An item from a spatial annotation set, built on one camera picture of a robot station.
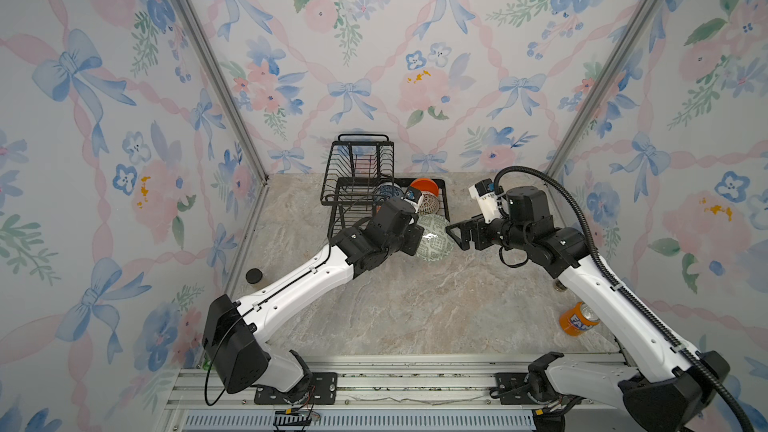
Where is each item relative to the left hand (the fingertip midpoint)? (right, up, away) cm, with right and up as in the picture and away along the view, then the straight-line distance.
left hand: (417, 223), depth 75 cm
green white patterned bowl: (+5, -5, +3) cm, 8 cm away
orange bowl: (+6, +12, +32) cm, 35 cm away
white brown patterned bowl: (+7, +5, +32) cm, 33 cm away
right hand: (+10, +1, -2) cm, 11 cm away
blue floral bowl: (-8, +11, +31) cm, 34 cm away
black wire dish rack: (-18, +15, +38) cm, 45 cm away
